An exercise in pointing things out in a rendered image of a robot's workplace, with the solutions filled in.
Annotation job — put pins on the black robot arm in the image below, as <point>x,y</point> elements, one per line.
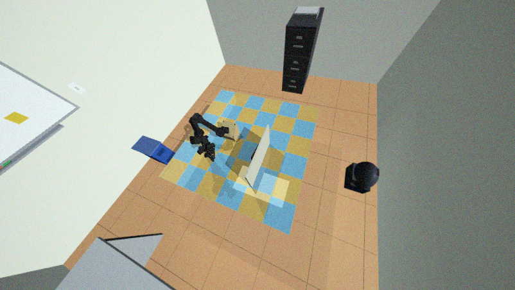
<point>199,138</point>

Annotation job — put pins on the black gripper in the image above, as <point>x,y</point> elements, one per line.
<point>210,150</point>

